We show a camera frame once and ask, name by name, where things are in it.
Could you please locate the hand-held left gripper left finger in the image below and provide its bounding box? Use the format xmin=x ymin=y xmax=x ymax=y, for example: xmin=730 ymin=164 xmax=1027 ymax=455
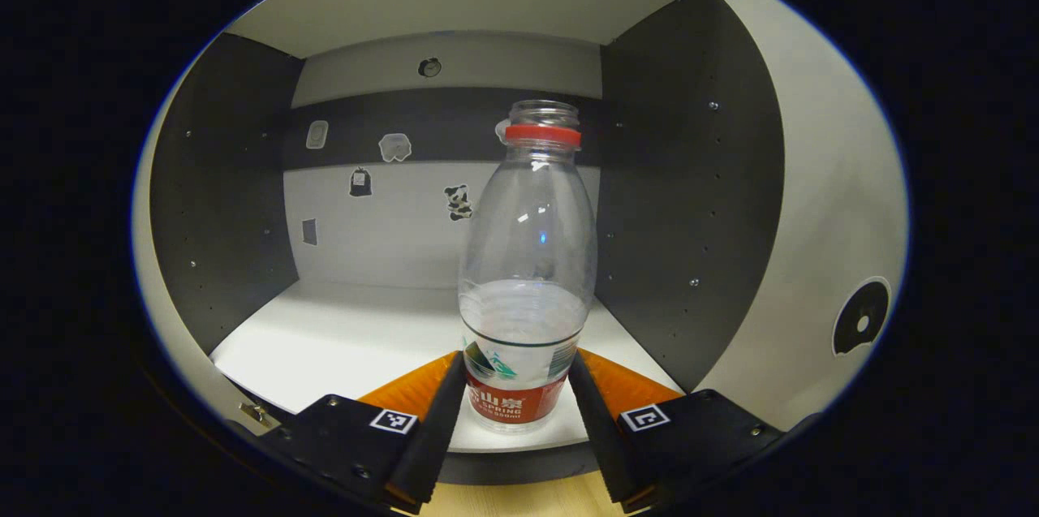
xmin=260 ymin=351 xmax=468 ymax=515

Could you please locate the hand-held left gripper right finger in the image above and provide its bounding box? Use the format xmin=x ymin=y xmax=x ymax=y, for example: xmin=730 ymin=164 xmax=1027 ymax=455
xmin=568 ymin=348 xmax=785 ymax=514

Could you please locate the clear plastic water bottle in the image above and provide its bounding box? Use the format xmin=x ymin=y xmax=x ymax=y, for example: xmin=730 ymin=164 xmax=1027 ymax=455
xmin=457 ymin=99 xmax=599 ymax=433

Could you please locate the white cabinet door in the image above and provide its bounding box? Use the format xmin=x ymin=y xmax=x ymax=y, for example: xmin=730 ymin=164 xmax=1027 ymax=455
xmin=132 ymin=79 xmax=269 ymax=429
xmin=682 ymin=0 xmax=910 ymax=433

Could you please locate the white cabinet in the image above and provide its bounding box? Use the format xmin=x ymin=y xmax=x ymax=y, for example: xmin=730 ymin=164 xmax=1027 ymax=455
xmin=132 ymin=0 xmax=788 ymax=487

